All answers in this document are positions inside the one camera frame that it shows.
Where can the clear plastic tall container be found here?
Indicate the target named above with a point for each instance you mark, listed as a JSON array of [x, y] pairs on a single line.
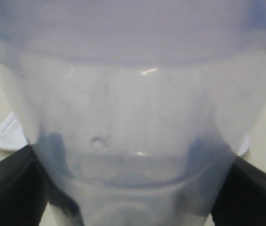
[[135, 105]]

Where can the white rectangular plastic tray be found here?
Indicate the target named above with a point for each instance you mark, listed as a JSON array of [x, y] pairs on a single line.
[[206, 135]]

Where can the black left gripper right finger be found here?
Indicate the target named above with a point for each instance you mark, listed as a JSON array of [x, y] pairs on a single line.
[[242, 199]]

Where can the blue plastic container lid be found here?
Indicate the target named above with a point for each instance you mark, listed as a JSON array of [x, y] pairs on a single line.
[[134, 32]]

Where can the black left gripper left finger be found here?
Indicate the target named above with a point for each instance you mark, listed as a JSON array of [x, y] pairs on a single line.
[[26, 189]]

